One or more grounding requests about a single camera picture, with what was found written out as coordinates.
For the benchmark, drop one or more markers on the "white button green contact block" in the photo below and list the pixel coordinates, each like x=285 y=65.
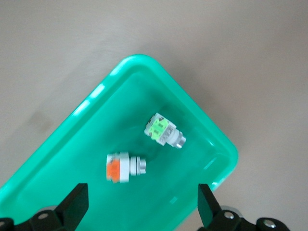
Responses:
x=163 y=134

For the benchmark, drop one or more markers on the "green plastic tray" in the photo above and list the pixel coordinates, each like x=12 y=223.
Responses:
x=72 y=156

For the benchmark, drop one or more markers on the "brown table cover sheet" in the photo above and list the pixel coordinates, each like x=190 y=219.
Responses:
x=216 y=48

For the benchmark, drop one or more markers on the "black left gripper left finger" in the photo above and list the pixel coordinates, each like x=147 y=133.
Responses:
x=74 y=207

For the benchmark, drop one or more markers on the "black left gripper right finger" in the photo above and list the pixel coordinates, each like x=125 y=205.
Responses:
x=209 y=211

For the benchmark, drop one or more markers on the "white button orange contact block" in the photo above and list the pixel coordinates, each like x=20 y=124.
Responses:
x=125 y=167

